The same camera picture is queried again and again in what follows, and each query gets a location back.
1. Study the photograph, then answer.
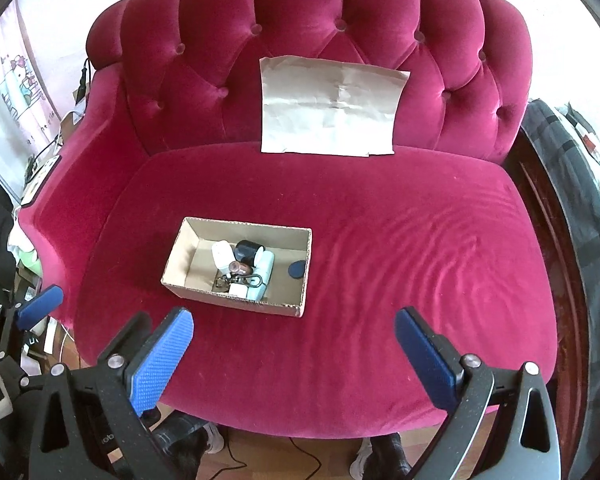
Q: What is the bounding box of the cardboard box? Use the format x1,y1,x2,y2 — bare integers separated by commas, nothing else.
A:
161,217,312,318

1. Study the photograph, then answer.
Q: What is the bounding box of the small white cube charger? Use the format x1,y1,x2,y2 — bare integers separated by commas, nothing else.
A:
228,283,249,298

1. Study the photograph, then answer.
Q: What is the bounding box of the large white power adapter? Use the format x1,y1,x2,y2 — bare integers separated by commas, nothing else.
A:
211,240,235,276

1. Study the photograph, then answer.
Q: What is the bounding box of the dark round ball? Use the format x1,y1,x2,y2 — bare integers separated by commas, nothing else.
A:
234,240,265,266

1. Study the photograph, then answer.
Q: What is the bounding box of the light blue tube bottle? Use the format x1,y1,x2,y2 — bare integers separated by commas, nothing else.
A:
247,250,275,301

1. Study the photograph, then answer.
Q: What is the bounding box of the blue oval tag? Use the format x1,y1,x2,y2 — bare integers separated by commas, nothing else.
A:
288,260,306,280

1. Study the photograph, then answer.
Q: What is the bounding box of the metal keyring with chain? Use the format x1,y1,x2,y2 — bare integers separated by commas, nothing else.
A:
212,274,264,292

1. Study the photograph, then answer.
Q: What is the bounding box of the brown lip gloss tube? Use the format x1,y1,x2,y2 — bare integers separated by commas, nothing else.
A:
228,260,253,276

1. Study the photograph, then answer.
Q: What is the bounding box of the red velvet tufted sofa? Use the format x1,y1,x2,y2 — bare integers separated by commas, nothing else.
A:
19,0,557,439

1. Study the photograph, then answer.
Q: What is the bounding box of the grey plaid blanket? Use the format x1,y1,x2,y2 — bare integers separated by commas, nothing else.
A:
522,100,600,479

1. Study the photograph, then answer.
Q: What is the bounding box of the brown paper sheet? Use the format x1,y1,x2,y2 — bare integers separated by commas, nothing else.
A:
260,55,411,157

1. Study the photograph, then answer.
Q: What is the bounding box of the black cable on floor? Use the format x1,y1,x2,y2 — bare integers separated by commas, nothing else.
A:
194,435,324,480

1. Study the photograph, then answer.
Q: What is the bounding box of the cartoon wall poster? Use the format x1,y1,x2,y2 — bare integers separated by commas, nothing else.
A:
0,0,60,153

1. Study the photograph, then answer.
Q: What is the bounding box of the black charger on wall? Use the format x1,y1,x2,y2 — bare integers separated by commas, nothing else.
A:
74,58,91,104

